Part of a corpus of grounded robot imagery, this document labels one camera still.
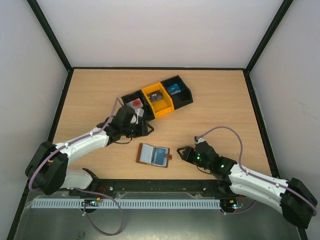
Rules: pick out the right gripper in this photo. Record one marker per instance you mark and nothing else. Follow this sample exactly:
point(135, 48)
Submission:
point(190, 155)

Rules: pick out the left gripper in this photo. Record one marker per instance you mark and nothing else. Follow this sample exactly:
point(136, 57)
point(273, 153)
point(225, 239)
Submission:
point(142, 130)

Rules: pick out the brown leather card holder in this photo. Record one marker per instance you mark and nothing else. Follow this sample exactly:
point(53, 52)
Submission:
point(155, 156)

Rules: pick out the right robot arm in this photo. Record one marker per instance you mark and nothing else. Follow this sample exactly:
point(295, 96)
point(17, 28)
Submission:
point(291, 198)

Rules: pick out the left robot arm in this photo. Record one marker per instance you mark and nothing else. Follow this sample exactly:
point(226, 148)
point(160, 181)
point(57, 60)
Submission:
point(48, 170)

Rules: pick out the red white card stack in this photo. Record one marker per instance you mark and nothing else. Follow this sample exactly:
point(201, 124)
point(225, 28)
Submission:
point(135, 104)

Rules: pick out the blue card stack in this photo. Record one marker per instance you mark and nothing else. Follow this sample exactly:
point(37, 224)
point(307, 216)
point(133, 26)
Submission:
point(173, 89)

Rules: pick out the left black bin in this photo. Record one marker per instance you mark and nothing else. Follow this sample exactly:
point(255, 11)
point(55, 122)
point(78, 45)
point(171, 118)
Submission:
point(148, 111)

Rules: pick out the black bin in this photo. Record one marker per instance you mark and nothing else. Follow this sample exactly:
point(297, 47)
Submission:
point(180, 99)
point(148, 111)

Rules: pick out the yellow middle bin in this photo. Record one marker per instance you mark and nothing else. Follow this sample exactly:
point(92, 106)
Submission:
point(161, 106)

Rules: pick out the right black bin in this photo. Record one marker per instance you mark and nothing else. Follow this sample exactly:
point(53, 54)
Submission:
point(180, 99)

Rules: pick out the metal sheet front panel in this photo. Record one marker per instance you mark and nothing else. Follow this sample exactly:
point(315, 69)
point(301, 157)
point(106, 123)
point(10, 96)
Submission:
point(255, 221)

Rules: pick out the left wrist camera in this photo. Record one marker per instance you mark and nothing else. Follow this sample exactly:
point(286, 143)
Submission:
point(137, 116)

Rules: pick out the black front rail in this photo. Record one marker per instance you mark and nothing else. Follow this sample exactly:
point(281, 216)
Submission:
point(206, 187)

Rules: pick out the light blue cable duct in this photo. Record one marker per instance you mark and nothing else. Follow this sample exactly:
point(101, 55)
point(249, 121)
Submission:
point(175, 204)

